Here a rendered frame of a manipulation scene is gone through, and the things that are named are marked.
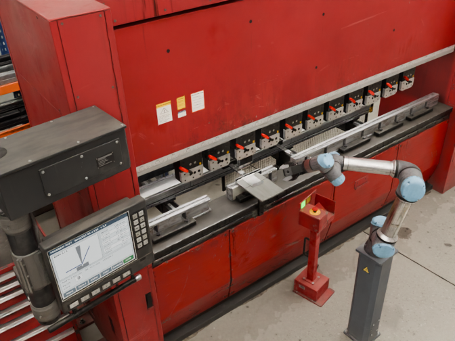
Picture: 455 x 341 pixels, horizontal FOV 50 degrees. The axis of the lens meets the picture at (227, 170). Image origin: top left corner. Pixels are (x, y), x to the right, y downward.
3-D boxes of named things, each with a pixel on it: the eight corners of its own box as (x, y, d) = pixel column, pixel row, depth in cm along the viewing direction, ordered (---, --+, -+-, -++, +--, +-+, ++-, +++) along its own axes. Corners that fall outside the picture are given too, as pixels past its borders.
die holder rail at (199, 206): (141, 243, 289) (139, 231, 284) (137, 238, 294) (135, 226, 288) (211, 210, 313) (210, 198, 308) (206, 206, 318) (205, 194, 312)
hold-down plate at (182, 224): (154, 245, 288) (153, 241, 286) (149, 240, 292) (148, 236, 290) (196, 224, 302) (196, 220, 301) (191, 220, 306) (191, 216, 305)
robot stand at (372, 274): (380, 334, 335) (399, 249, 292) (364, 349, 325) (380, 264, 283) (359, 319, 347) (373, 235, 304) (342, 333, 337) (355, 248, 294)
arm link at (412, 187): (388, 245, 283) (426, 169, 251) (391, 263, 270) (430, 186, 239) (367, 240, 283) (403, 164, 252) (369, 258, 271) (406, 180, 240)
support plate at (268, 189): (262, 202, 300) (262, 201, 300) (235, 183, 318) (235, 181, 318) (284, 191, 309) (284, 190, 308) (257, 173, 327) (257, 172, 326)
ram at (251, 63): (123, 183, 261) (96, 34, 217) (116, 176, 266) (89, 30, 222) (453, 51, 405) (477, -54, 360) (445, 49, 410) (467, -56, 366)
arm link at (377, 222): (388, 231, 292) (392, 213, 284) (391, 246, 281) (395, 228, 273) (367, 229, 294) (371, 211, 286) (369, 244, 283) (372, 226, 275)
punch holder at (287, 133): (285, 141, 325) (286, 118, 316) (276, 136, 330) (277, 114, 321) (301, 133, 332) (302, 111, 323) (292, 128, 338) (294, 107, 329)
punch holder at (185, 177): (182, 185, 286) (179, 160, 277) (175, 178, 292) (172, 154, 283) (203, 175, 293) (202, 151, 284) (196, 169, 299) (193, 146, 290)
